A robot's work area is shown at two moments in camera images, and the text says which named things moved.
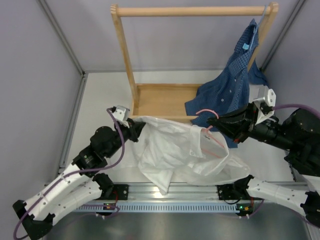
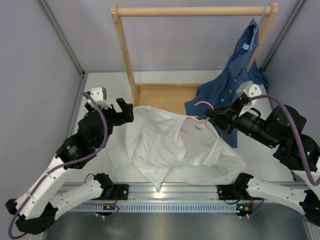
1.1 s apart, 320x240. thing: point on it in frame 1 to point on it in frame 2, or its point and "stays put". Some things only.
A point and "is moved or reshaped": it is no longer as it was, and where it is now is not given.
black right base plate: x=228 y=192 stays put
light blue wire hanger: x=257 y=27 stays put
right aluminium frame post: x=283 y=33 stays put
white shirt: x=167 y=151 is moved or reshaped
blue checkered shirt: x=228 y=92 stays put
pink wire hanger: x=208 y=132 to x=212 y=107
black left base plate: x=122 y=190 stays put
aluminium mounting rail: x=178 y=193 stays put
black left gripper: x=134 y=129 to x=127 y=109
